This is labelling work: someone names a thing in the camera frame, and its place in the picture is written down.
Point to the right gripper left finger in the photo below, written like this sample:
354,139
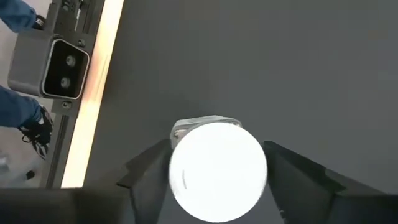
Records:
149,186

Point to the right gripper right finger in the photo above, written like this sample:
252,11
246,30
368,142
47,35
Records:
304,193

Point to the bagel seasoning glass jar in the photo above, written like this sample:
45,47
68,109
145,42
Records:
217,171

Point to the person's shoe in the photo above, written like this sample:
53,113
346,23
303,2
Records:
39,22
37,133

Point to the person's leg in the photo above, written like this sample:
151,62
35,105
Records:
15,109
15,12

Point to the aluminium table frame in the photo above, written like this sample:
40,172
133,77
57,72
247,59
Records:
57,149

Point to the grey stereo camera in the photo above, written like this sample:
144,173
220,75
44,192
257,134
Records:
28,62

